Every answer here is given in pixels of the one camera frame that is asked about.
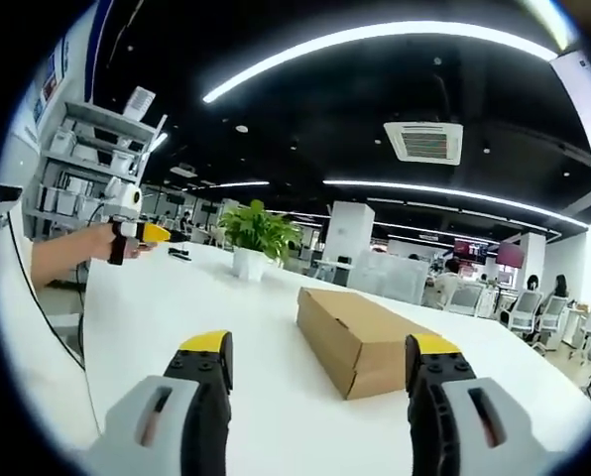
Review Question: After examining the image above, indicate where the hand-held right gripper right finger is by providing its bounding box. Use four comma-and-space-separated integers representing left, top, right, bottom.
404, 332, 543, 476

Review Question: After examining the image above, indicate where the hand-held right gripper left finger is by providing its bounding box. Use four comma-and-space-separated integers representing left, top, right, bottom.
83, 329, 235, 476

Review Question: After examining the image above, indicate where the brown cardboard shoe box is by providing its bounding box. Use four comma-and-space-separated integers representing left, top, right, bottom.
295, 286, 456, 402

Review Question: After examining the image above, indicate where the person's left hand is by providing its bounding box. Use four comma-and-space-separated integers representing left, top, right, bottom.
87, 222, 157, 262

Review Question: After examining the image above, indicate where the grey storage shelf with boxes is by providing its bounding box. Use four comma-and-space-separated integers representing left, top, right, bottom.
24, 100, 170, 230

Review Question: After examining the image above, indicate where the potted green plant white pot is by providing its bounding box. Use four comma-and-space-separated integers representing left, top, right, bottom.
216, 198, 305, 284

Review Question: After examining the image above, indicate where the white mesh office chair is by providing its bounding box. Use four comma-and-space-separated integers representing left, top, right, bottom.
445, 284, 486, 317
531, 294, 570, 351
506, 289, 545, 334

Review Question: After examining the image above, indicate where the person's white shirt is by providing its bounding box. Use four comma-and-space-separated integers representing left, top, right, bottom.
0, 181, 106, 455

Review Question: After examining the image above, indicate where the white square pillar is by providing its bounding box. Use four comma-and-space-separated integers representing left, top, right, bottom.
326, 199, 377, 288

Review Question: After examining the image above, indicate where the straight ceiling light strip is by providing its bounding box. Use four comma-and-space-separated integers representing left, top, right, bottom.
322, 178, 590, 228

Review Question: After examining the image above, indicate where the long curved ceiling light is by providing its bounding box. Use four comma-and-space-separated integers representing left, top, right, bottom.
201, 19, 560, 105

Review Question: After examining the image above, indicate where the square ceiling air conditioner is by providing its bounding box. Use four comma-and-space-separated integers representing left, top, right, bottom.
383, 119, 464, 168

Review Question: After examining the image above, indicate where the hanging white display screen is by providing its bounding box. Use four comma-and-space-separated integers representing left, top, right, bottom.
547, 48, 591, 166

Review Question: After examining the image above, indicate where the thin black cable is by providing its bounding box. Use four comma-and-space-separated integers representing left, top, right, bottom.
6, 210, 89, 372

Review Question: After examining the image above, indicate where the blue wall poster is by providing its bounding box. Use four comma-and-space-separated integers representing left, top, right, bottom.
29, 38, 74, 126

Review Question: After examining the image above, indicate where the red wall screen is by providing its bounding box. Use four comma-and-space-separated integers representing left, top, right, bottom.
496, 241, 527, 268

